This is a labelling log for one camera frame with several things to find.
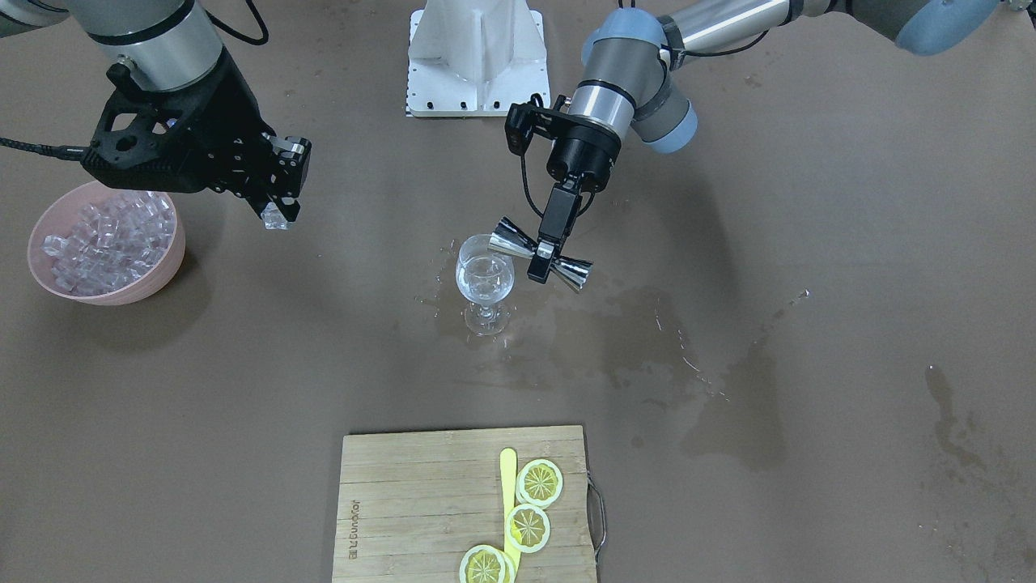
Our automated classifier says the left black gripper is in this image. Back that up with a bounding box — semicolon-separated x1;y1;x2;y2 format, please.
528;113;622;284

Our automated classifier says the pink bowl of ice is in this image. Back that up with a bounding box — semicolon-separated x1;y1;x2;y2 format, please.
27;181;185;305

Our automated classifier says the clear wine glass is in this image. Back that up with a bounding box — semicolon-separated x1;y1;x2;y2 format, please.
455;235;515;336

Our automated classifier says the lemon slice near handle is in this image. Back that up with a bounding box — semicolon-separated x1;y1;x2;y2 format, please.
516;458;563;509

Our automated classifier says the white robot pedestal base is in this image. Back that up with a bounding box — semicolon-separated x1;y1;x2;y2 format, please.
405;1;552;118

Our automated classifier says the bamboo cutting board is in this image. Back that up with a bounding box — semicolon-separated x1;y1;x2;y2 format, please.
332;425;598;582

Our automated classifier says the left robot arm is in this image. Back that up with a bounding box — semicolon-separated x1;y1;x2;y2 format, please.
490;1;998;291

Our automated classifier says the lemon slice far end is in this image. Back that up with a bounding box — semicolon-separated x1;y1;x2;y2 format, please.
456;545;516;583

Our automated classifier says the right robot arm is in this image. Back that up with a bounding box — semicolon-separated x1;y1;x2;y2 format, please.
1;1;312;228

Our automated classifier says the steel double jigger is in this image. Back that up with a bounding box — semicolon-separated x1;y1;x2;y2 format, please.
488;217;592;294

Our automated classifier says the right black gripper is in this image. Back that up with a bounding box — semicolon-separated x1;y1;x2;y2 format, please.
153;49;313;221

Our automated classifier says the clear ice cube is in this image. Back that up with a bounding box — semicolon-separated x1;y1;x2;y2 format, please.
260;202;291;230

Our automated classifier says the middle lemon slice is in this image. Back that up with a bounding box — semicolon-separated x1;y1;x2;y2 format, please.
503;504;551;554

